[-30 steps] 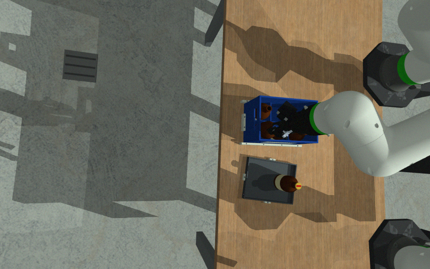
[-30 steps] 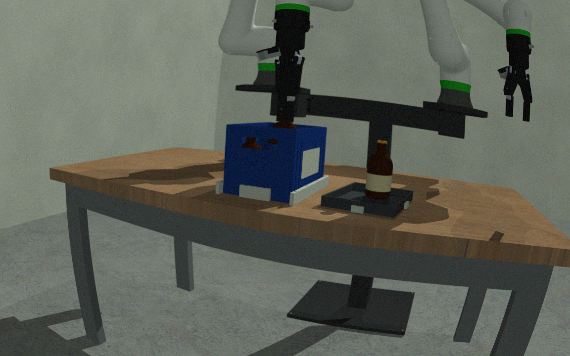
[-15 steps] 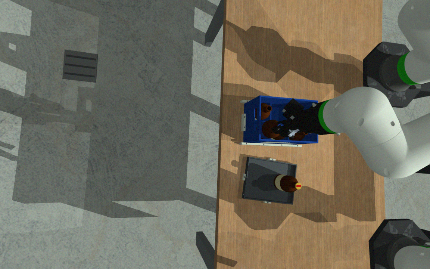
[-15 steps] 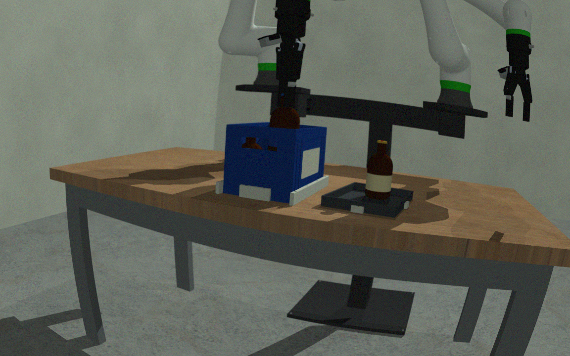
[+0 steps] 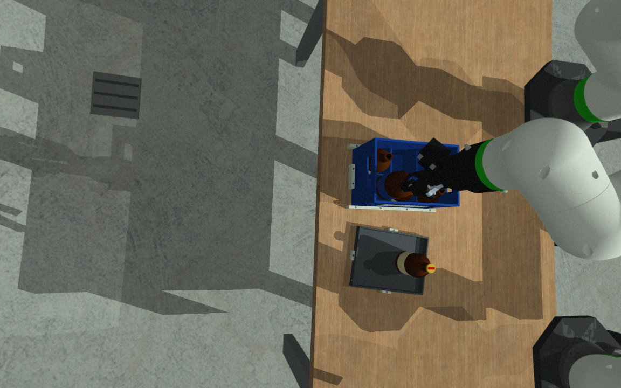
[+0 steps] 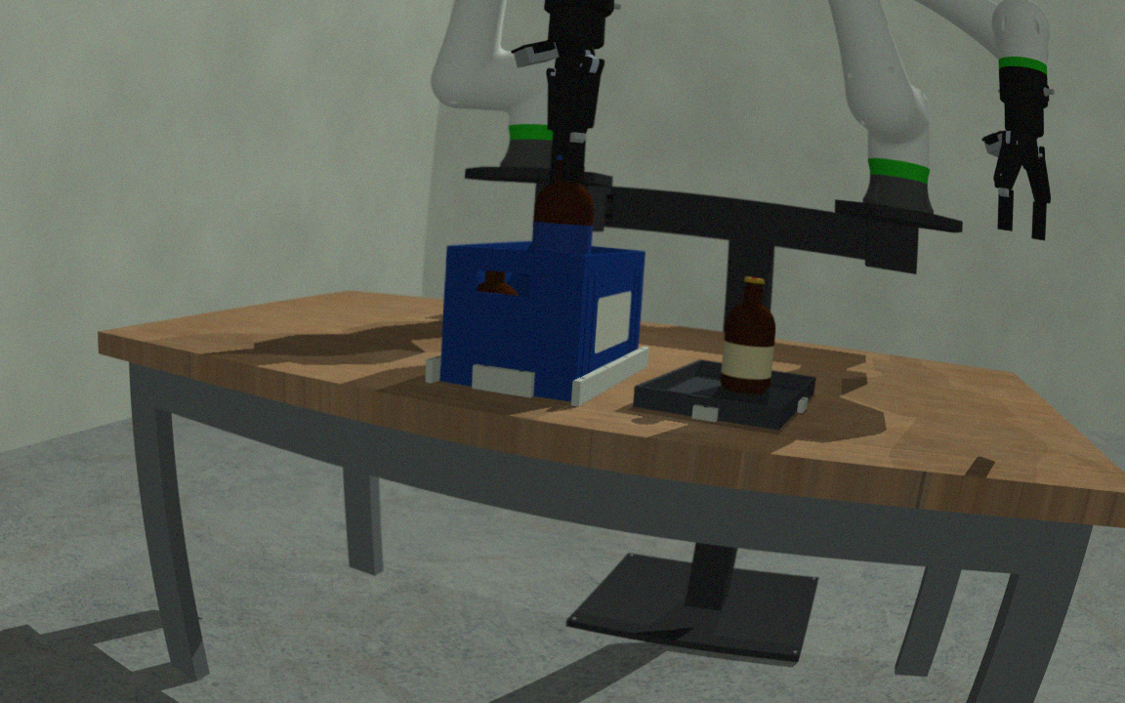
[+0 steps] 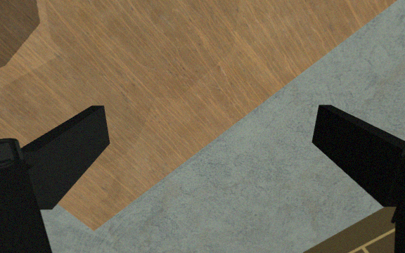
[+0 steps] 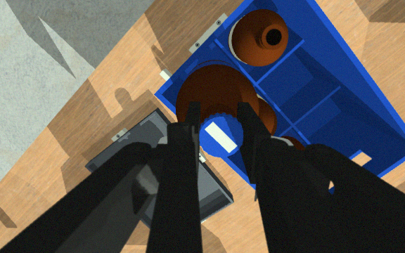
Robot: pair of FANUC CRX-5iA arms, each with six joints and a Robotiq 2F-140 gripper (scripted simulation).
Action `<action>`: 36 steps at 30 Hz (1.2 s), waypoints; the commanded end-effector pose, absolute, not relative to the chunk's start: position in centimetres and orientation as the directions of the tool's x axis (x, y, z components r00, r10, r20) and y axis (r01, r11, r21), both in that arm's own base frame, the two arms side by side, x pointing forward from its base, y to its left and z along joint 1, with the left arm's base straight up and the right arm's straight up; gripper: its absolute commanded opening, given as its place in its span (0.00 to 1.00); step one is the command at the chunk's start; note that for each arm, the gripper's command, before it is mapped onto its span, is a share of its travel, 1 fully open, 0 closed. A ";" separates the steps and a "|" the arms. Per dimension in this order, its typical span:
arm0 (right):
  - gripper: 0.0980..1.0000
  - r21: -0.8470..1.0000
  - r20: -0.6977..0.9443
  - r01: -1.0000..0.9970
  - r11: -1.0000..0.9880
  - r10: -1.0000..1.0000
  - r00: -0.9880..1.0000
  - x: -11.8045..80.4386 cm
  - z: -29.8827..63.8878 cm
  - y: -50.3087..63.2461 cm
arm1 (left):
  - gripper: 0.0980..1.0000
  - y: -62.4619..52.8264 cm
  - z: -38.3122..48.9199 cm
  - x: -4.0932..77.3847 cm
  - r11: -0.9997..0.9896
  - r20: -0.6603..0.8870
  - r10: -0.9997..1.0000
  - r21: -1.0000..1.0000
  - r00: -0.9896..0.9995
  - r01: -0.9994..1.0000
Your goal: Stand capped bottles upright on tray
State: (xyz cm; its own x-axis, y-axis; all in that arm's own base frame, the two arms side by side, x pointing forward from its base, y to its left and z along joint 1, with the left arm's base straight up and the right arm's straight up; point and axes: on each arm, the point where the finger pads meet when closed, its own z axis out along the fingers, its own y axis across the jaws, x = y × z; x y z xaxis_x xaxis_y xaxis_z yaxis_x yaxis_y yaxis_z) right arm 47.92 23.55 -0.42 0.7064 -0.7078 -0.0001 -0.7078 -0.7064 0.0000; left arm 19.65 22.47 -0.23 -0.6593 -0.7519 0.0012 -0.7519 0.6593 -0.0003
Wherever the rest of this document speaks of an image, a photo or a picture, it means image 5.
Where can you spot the brown glass bottle with yellow cap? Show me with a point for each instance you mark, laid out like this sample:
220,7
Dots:
414,264

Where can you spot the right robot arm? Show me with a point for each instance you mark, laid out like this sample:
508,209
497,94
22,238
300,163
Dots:
551,160

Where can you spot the brown glass bottle with blue cap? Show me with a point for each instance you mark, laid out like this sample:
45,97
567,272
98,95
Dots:
388,185

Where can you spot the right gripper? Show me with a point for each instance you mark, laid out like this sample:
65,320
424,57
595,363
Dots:
429,181

